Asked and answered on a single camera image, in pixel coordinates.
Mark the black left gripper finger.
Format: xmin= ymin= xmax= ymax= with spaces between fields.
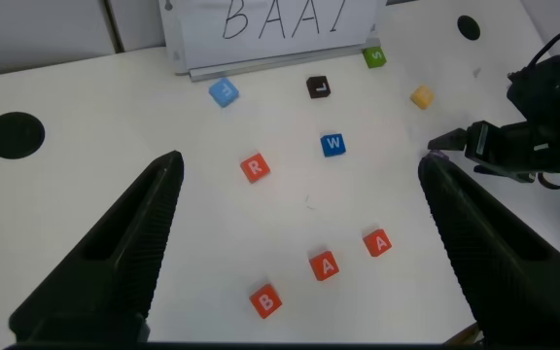
xmin=8 ymin=150 xmax=186 ymax=344

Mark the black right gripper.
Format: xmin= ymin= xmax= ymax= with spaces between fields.
xmin=417 ymin=121 xmax=560 ymax=344

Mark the orange letter A block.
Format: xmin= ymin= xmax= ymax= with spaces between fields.
xmin=362 ymin=227 xmax=394 ymax=259
xmin=308 ymin=250 xmax=341 ymax=283

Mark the orange letter B block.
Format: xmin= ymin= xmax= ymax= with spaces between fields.
xmin=248 ymin=283 xmax=284 ymax=321

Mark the white paper reading BAAI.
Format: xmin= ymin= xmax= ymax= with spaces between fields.
xmin=177 ymin=0 xmax=377 ymax=70

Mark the yellow letter block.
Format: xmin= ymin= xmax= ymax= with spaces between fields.
xmin=409 ymin=85 xmax=436 ymax=111

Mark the black round table grommet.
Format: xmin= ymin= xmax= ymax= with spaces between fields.
xmin=456 ymin=15 xmax=481 ymax=42
xmin=0 ymin=111 xmax=47 ymax=160

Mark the orange letter R block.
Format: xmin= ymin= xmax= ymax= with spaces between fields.
xmin=239 ymin=152 xmax=272 ymax=185

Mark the blue letter W block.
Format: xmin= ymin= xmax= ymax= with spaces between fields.
xmin=319 ymin=132 xmax=347 ymax=158

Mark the green letter S block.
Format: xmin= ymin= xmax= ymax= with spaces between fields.
xmin=362 ymin=46 xmax=388 ymax=70

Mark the light blue letter block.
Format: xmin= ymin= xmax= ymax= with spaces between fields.
xmin=208 ymin=77 xmax=241 ymax=109

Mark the black letter L block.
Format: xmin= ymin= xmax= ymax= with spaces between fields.
xmin=305 ymin=75 xmax=333 ymax=100

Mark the white sign holder board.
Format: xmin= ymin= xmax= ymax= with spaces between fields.
xmin=157 ymin=0 xmax=382 ymax=77

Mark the aluminium sign holder rail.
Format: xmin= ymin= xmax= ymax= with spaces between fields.
xmin=188 ymin=37 xmax=382 ymax=83

